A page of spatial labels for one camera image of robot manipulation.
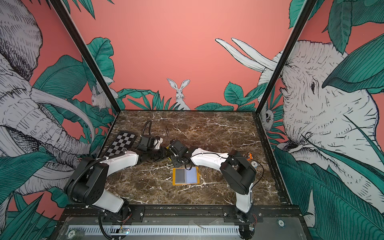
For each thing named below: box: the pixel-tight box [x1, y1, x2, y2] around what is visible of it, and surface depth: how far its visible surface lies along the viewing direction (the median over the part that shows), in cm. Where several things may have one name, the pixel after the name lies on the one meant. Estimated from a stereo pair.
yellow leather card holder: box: [172, 166, 200, 186], surface depth 88 cm
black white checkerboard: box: [103, 131, 137, 158], surface depth 99 cm
